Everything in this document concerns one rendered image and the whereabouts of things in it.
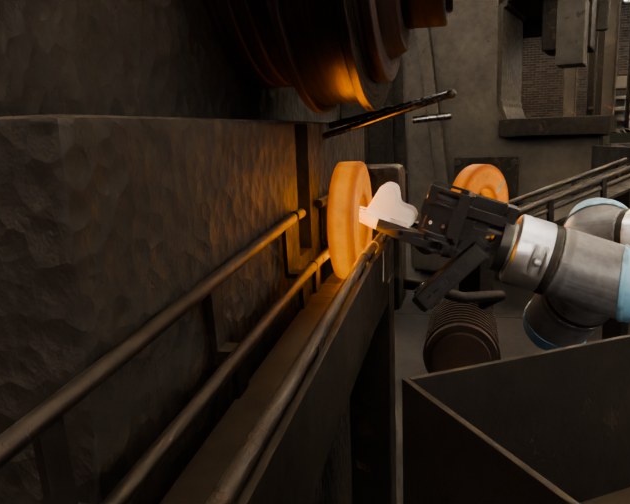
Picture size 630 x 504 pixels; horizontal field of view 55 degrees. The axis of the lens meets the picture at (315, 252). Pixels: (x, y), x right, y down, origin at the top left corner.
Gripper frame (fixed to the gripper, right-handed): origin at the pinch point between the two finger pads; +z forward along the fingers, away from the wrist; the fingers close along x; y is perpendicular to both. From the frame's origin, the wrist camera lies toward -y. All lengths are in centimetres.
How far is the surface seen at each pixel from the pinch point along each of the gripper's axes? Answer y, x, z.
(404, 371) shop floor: -73, -127, -16
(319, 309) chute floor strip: -9.1, 14.4, -1.3
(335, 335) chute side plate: -4.4, 31.6, -5.8
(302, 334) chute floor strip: -9.7, 21.5, -1.4
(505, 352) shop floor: -62, -152, -50
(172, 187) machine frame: 5.1, 38.8, 8.1
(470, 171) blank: 7.2, -38.1, -13.4
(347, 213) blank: 1.3, 7.5, -0.2
